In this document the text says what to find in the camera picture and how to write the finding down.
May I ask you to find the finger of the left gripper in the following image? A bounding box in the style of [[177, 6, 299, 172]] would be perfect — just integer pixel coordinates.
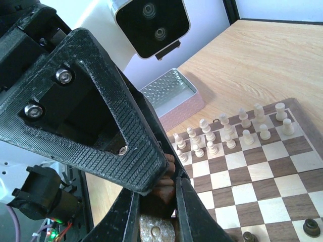
[[117, 68, 189, 182], [1, 28, 157, 195]]

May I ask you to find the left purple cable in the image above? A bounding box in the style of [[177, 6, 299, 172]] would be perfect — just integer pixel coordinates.
[[6, 205, 22, 242]]

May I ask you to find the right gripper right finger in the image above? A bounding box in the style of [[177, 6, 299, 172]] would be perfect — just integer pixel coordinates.
[[176, 178, 232, 242]]

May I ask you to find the tin lid on table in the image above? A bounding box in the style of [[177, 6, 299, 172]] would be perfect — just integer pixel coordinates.
[[140, 68, 205, 132]]

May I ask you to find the white chess piece corner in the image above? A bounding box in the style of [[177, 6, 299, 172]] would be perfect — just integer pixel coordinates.
[[275, 102, 288, 122]]

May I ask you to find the wooden chess board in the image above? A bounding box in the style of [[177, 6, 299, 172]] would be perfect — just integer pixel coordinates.
[[180, 98, 322, 241]]

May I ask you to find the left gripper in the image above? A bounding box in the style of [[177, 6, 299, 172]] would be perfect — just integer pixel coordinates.
[[1, 1, 71, 91]]

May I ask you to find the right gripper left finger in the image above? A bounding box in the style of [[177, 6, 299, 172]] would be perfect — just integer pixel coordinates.
[[83, 189, 140, 242]]

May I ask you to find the dark chess piece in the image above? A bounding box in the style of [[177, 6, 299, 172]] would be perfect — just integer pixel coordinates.
[[243, 231, 257, 242], [303, 218, 320, 237], [139, 154, 176, 241]]

